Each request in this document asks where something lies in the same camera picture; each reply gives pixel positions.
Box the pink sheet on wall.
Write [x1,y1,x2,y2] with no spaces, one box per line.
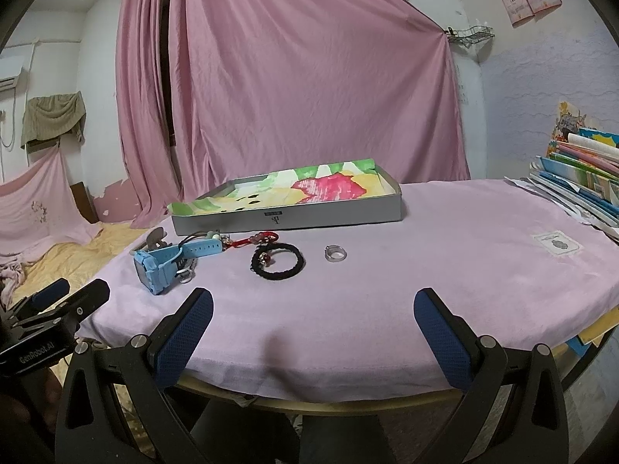
[0,148,101,264]

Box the white label patch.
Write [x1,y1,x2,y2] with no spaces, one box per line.
[533,230,582,257]

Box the grey tray with colourful liner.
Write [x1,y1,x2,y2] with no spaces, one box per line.
[168,159,404,236]

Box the wire wall rack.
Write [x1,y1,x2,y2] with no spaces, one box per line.
[444,24,495,48]

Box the white air conditioner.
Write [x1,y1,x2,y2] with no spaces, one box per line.
[0,56,23,92]

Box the stack of books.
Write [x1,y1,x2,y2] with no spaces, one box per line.
[507,127,618,241]

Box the olive green hanging cloth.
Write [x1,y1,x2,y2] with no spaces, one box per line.
[21,91,86,149]

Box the yellow bed blanket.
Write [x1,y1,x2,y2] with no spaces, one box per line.
[13,223,146,304]

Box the pink tablecloth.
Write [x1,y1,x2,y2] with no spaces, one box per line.
[79,180,618,402]

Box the red cord bracelet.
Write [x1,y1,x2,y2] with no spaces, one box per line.
[222,229,281,252]

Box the large pink curtain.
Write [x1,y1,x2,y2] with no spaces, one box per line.
[115,0,470,227]

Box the black beaded bracelet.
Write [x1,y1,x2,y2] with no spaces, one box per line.
[250,242,306,281]

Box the brown cord amber bead necklace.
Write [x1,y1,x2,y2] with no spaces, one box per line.
[177,230,229,252]

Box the light blue smart watch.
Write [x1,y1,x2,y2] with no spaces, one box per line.
[132,239,224,294]

